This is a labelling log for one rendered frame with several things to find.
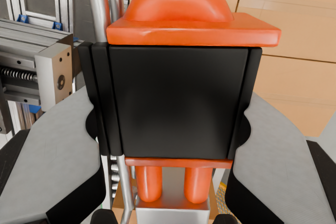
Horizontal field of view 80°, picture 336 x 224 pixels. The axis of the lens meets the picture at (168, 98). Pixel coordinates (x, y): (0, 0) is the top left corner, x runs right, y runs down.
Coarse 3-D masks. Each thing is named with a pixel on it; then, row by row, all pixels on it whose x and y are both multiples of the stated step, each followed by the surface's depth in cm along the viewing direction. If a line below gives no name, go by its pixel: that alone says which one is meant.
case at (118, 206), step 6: (132, 180) 82; (120, 186) 79; (210, 186) 86; (120, 192) 77; (210, 192) 84; (114, 198) 74; (120, 198) 75; (210, 198) 81; (114, 204) 73; (120, 204) 73; (210, 204) 79; (216, 204) 80; (114, 210) 72; (120, 210) 72; (132, 210) 72; (210, 210) 77; (216, 210) 78; (120, 216) 74; (132, 216) 74; (210, 216) 75; (132, 222) 76; (210, 222) 75
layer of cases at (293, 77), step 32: (256, 0) 74; (288, 0) 73; (320, 0) 73; (288, 32) 79; (320, 32) 79; (288, 64) 86; (320, 64) 86; (288, 96) 94; (320, 96) 93; (320, 128) 103
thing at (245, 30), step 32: (128, 32) 8; (160, 32) 8; (192, 32) 8; (224, 32) 8; (256, 32) 8; (128, 64) 9; (160, 64) 9; (192, 64) 9; (224, 64) 9; (256, 64) 9; (128, 96) 10; (160, 96) 10; (192, 96) 10; (224, 96) 10; (128, 128) 11; (160, 128) 11; (192, 128) 11; (224, 128) 11; (128, 160) 12; (160, 160) 12; (192, 160) 12; (224, 160) 12
